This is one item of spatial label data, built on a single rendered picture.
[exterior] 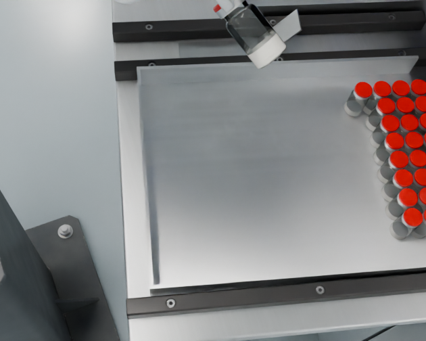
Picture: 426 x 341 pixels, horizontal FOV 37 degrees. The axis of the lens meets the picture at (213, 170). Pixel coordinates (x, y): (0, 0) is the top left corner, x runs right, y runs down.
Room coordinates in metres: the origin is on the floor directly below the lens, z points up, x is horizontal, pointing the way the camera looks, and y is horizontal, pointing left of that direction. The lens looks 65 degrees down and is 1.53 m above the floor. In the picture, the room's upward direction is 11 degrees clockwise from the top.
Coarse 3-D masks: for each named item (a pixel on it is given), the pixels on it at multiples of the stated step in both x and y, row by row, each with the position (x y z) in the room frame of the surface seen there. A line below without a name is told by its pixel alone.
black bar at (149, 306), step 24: (240, 288) 0.17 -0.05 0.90; (264, 288) 0.17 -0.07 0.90; (288, 288) 0.17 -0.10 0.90; (312, 288) 0.18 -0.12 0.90; (336, 288) 0.18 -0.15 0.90; (360, 288) 0.19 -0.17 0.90; (384, 288) 0.19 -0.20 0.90; (408, 288) 0.20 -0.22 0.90; (144, 312) 0.12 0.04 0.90; (168, 312) 0.13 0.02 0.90; (192, 312) 0.13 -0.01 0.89
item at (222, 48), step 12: (276, 24) 0.49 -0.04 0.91; (288, 24) 0.49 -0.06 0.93; (300, 24) 0.48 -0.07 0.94; (288, 36) 0.47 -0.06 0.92; (180, 48) 0.45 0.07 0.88; (192, 48) 0.46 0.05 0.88; (204, 48) 0.46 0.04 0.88; (216, 48) 0.46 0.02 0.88; (228, 48) 0.47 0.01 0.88; (240, 48) 0.47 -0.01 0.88
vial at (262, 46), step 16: (240, 0) 0.24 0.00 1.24; (224, 16) 0.23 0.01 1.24; (240, 16) 0.23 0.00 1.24; (256, 16) 0.24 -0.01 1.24; (240, 32) 0.23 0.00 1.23; (256, 32) 0.23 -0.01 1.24; (272, 32) 0.23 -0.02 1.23; (256, 48) 0.22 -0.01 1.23; (272, 48) 0.22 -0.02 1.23; (256, 64) 0.22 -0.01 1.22
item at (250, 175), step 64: (192, 64) 0.41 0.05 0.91; (320, 64) 0.45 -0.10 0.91; (384, 64) 0.47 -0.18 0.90; (192, 128) 0.35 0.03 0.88; (256, 128) 0.36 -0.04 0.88; (320, 128) 0.38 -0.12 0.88; (192, 192) 0.27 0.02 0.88; (256, 192) 0.28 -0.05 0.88; (320, 192) 0.30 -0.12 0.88; (192, 256) 0.19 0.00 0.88; (256, 256) 0.21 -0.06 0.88; (320, 256) 0.22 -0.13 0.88; (384, 256) 0.23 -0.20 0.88
